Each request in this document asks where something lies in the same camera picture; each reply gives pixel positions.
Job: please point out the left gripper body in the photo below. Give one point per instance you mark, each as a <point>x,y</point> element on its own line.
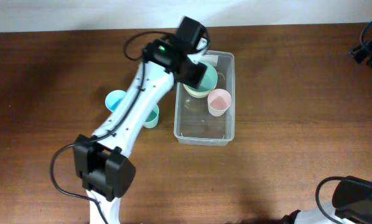
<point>195,75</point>

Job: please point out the mint green plastic bowl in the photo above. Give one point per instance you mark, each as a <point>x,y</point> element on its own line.
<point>210,77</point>

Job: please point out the white plastic bowl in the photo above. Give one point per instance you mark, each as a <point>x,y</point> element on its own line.
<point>196,94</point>

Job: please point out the pink plastic cup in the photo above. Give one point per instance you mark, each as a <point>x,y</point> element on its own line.
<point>219,100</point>

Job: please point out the green plastic cup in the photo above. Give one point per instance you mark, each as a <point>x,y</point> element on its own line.
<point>153,118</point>

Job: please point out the blue plastic cup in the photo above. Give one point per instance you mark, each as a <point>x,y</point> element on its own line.
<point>113,99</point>

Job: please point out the yellow plastic bowl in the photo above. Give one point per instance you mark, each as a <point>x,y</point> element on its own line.
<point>200,89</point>

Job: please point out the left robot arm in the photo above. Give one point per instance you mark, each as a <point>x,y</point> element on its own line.
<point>102,160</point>

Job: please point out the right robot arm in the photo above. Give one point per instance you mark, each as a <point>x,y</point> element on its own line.
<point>352,197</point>

